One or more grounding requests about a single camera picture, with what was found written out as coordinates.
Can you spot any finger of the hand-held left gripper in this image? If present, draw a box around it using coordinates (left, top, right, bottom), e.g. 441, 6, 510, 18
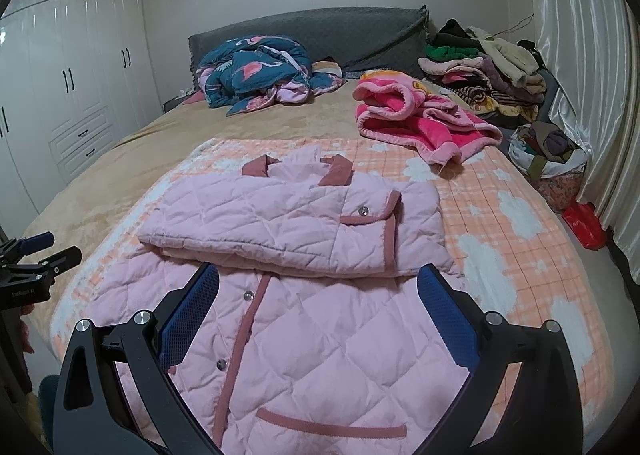
0, 231, 55, 258
30, 246, 83, 281

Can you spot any grey headboard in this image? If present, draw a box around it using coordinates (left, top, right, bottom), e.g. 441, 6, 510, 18
187, 5, 431, 86

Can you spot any teal floral quilt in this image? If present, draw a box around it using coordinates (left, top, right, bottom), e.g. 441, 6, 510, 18
197, 35, 348, 116

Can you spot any white wardrobe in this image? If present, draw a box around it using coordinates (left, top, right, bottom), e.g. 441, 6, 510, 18
0, 0, 166, 216

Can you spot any pink fleece garment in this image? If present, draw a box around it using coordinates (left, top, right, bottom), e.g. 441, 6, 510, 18
352, 70, 503, 168

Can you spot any orange checked blanket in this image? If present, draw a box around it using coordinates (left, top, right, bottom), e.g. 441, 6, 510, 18
50, 137, 608, 436

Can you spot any white curtain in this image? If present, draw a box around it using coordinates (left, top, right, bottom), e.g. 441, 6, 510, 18
530, 0, 640, 261

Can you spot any bag of clothes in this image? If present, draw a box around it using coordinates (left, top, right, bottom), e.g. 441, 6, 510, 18
507, 122, 588, 180

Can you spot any pile of mixed clothes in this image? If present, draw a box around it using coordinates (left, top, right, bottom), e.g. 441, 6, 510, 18
417, 19, 551, 118

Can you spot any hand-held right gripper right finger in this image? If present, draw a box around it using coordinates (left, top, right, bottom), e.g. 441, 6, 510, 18
416, 263, 583, 455

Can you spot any pink quilted jacket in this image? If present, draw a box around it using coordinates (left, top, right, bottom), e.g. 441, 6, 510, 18
80, 145, 488, 455

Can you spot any bed with beige sheet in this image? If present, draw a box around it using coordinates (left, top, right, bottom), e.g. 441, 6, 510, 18
25, 70, 608, 436

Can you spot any red plastic bag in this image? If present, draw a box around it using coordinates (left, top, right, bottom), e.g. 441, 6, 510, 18
562, 202, 608, 251

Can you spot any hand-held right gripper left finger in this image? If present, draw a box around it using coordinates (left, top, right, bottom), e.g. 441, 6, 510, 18
52, 262, 221, 455

